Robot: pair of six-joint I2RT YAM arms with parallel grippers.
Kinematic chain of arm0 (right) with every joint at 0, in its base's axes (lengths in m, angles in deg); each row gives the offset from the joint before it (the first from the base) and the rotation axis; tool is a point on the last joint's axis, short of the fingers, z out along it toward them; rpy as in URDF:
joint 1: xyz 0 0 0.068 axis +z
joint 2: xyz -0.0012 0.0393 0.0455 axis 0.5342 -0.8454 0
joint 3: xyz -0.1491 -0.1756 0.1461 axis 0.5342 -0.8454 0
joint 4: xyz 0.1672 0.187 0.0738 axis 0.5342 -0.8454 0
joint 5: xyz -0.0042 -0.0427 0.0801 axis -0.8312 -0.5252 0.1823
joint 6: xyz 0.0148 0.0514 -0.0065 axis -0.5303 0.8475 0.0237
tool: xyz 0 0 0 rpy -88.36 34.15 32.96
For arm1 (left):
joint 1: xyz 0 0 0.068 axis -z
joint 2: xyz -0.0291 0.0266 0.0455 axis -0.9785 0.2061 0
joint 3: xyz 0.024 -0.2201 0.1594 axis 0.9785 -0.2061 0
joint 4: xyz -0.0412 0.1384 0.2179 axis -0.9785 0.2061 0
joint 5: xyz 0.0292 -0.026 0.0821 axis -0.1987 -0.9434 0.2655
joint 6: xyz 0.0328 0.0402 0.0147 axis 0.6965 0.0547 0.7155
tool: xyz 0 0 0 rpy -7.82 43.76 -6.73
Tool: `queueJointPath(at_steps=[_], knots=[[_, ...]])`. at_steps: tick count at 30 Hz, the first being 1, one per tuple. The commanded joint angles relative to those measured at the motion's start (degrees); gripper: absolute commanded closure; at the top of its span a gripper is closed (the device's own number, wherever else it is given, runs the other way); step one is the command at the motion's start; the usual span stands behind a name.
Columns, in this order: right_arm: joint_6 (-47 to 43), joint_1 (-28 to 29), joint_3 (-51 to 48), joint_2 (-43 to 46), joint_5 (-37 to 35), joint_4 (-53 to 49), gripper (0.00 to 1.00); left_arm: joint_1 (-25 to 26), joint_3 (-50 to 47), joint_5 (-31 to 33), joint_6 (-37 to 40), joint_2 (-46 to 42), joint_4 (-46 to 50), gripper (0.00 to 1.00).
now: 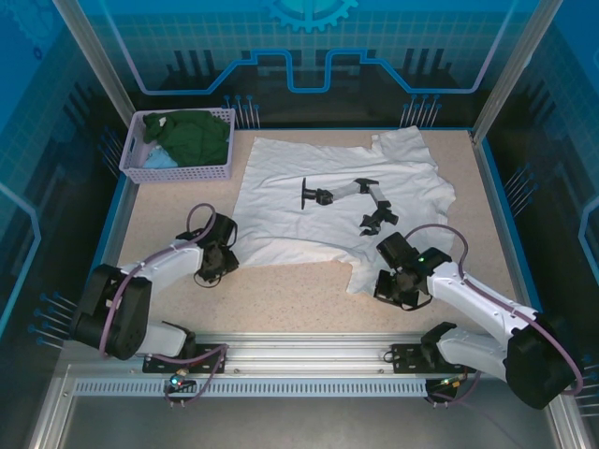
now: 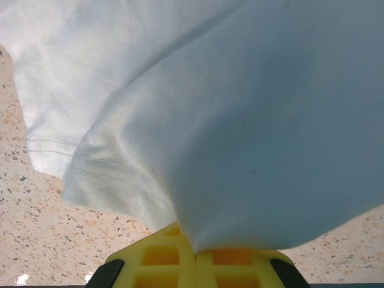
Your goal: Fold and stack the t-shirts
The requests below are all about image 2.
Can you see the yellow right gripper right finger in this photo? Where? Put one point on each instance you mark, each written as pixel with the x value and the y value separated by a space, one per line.
pixel 255 267

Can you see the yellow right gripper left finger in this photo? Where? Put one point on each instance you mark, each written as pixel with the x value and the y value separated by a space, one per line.
pixel 168 249

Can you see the white printed t-shirt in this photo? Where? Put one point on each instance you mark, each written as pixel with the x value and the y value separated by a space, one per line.
pixel 210 120

